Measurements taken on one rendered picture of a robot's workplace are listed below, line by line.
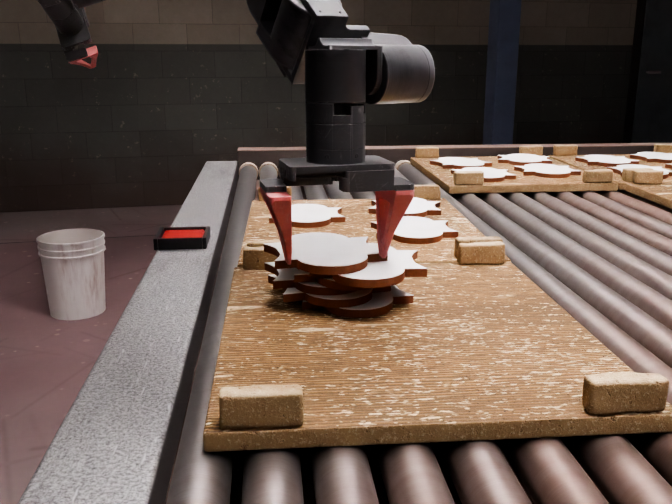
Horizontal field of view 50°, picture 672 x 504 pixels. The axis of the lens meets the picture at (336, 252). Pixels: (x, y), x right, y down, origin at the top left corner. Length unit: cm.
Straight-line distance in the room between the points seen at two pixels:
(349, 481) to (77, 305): 310
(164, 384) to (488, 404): 28
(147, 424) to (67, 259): 289
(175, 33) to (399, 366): 539
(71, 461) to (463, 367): 32
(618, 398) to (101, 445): 38
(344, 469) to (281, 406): 6
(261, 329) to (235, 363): 8
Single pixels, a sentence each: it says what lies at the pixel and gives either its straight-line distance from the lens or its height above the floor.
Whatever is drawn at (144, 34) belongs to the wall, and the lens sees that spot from 592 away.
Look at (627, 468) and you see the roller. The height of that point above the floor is 92.
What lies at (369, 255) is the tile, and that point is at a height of 99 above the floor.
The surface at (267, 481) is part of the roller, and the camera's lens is 51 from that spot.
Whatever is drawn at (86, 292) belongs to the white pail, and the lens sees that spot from 354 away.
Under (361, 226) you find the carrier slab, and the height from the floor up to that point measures 94.
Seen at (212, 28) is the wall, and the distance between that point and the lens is 593.
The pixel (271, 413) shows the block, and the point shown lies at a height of 95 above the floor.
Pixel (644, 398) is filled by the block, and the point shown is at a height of 95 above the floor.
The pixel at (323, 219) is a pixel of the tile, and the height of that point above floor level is 95.
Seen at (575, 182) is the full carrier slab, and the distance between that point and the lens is 157.
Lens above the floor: 119
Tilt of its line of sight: 15 degrees down
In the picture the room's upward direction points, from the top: straight up
